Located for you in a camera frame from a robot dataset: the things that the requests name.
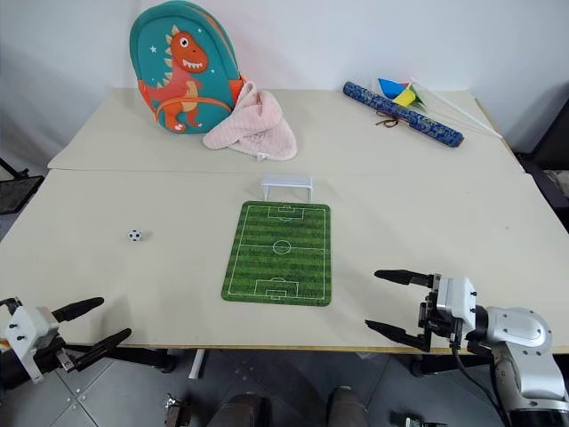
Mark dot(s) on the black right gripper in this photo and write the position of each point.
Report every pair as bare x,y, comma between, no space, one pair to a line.
438,327

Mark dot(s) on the dark rounded shape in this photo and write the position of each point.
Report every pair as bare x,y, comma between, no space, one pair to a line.
347,407

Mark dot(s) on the small white goal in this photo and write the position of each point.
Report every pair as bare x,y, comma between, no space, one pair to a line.
286,181

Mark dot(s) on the tiny soccer ball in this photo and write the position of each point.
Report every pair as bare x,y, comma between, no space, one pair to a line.
134,235

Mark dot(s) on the pink towel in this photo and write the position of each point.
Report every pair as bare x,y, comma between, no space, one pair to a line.
262,129

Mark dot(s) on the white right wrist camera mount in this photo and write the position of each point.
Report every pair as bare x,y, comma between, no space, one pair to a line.
455,298

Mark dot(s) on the small metal bracket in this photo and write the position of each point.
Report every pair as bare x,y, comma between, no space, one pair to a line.
177,411
413,420

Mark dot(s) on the dark furniture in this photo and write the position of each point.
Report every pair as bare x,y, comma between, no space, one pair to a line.
549,142

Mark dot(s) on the brown ribbon bow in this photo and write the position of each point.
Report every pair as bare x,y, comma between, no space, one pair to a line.
387,121

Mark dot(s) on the teal dinosaur backpack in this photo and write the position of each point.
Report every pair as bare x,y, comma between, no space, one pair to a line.
178,53

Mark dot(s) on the colourful paper flag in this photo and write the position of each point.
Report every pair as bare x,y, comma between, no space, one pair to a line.
395,91

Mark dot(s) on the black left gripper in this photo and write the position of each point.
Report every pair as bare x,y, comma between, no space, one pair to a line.
60,356

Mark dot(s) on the blue patterned paper roll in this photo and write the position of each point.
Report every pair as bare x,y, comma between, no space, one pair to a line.
409,115

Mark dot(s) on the green soccer field mat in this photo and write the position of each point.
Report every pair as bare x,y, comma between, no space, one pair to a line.
278,267

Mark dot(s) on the black mesh basket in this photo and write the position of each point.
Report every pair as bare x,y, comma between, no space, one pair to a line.
18,193

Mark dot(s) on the white table leg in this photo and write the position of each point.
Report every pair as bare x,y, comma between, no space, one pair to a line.
198,362

